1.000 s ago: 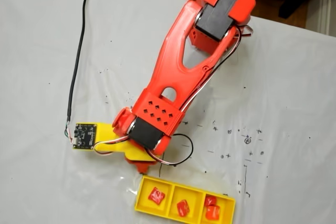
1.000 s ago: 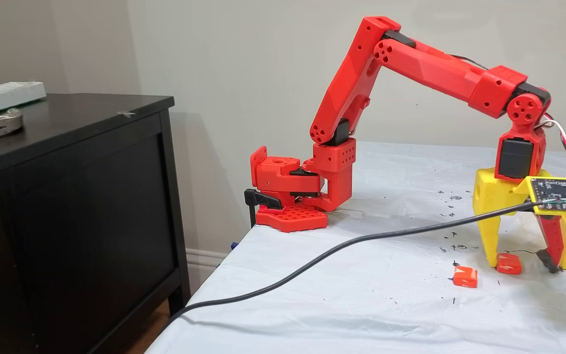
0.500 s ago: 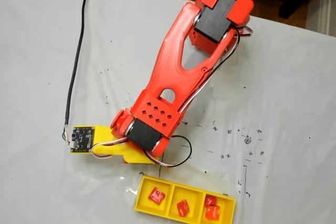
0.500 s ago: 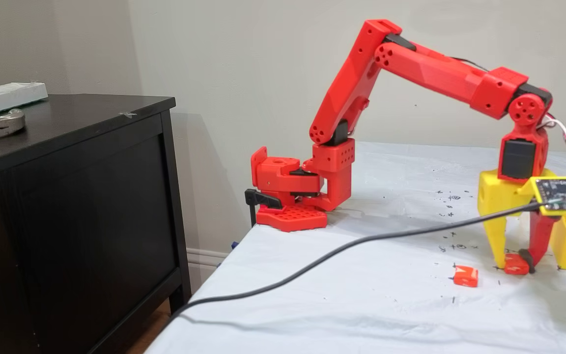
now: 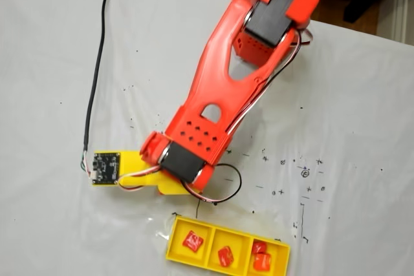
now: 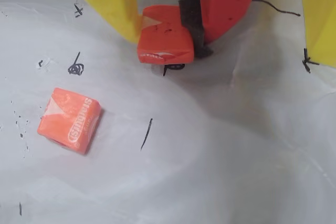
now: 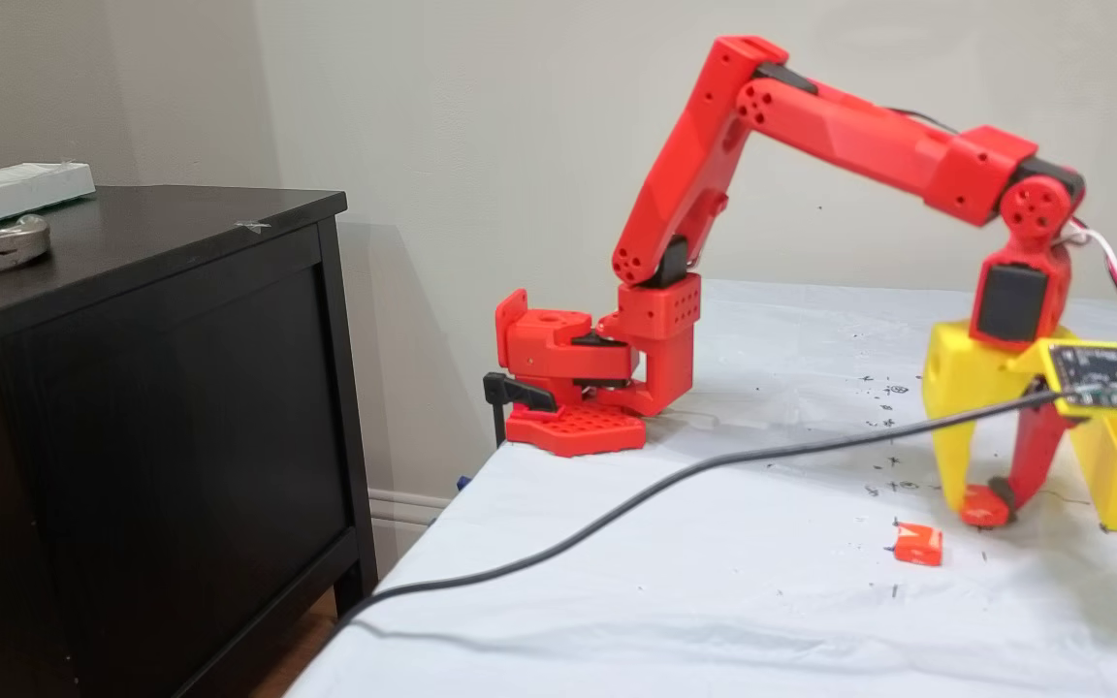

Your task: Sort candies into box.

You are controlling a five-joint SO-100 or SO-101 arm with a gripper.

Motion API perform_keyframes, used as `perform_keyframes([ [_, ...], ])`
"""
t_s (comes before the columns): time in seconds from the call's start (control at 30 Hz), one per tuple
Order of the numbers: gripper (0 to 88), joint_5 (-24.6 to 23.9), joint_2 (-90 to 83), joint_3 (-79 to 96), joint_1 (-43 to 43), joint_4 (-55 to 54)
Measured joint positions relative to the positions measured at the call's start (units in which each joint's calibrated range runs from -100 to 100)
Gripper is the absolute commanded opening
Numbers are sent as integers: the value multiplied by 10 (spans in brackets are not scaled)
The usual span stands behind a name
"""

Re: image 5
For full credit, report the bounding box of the white red servo wire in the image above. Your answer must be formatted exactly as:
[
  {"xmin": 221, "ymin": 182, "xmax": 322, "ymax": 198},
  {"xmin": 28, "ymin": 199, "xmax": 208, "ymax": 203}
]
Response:
[
  {"xmin": 116, "ymin": 165, "xmax": 162, "ymax": 193},
  {"xmin": 182, "ymin": 28, "xmax": 313, "ymax": 206}
]

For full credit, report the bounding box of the orange candy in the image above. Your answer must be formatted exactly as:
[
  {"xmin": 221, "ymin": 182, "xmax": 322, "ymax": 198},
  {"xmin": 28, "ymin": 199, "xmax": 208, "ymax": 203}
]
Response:
[
  {"xmin": 217, "ymin": 246, "xmax": 236, "ymax": 267},
  {"xmin": 180, "ymin": 230, "xmax": 204, "ymax": 253}
]

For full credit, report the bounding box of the white plastic table cover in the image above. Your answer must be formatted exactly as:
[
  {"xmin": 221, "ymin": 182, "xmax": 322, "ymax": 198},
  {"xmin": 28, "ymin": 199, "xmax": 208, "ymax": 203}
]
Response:
[{"xmin": 0, "ymin": 0, "xmax": 414, "ymax": 276}]

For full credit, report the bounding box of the black USB cable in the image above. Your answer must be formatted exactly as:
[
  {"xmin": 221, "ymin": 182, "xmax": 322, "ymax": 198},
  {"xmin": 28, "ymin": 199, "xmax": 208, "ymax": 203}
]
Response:
[{"xmin": 79, "ymin": 0, "xmax": 118, "ymax": 180}]

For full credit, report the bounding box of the camera board on yellow mount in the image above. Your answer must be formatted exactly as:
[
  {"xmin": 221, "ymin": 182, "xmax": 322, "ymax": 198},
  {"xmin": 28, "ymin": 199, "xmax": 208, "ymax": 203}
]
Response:
[{"xmin": 89, "ymin": 149, "xmax": 153, "ymax": 189}]

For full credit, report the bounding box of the yellow three-compartment box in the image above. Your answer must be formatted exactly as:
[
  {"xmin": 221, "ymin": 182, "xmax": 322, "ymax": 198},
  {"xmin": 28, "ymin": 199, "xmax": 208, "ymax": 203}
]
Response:
[{"xmin": 165, "ymin": 215, "xmax": 291, "ymax": 276}]

